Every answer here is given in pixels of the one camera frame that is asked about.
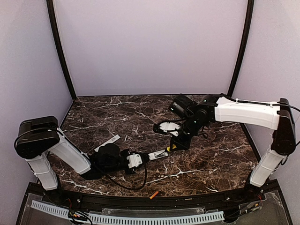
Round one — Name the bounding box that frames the yellow handled screwdriver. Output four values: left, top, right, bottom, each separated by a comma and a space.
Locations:
165, 144, 177, 152

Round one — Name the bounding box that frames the white remote control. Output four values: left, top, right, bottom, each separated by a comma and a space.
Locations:
140, 150, 168, 162

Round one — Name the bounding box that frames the white battery cover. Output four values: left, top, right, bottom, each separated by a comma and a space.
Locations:
94, 135, 120, 152

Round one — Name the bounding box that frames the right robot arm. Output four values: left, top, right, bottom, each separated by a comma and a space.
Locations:
167, 94, 298, 188

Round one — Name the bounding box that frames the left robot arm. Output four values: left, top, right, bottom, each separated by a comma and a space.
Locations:
14, 116, 143, 191

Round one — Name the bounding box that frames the orange black battery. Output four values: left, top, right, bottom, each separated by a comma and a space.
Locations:
149, 191, 159, 199

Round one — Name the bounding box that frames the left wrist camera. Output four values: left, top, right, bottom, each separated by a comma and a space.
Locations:
126, 153, 143, 169

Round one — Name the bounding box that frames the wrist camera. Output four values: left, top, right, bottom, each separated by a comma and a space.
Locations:
153, 122, 180, 136
126, 153, 143, 169

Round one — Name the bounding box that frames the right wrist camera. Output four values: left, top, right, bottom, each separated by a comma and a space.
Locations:
153, 122, 180, 136

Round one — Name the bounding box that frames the black front mounting rail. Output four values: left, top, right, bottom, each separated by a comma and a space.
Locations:
19, 179, 286, 216

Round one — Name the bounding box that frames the white slotted cable duct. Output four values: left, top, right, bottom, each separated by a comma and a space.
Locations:
30, 200, 225, 225

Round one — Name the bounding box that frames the right black frame post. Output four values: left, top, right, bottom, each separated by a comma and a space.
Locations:
227, 0, 255, 97

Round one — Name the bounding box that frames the black frame post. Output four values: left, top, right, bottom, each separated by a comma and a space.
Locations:
227, 0, 255, 97
46, 0, 77, 101

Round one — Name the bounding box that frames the left black frame post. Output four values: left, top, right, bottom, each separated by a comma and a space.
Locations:
46, 0, 77, 101

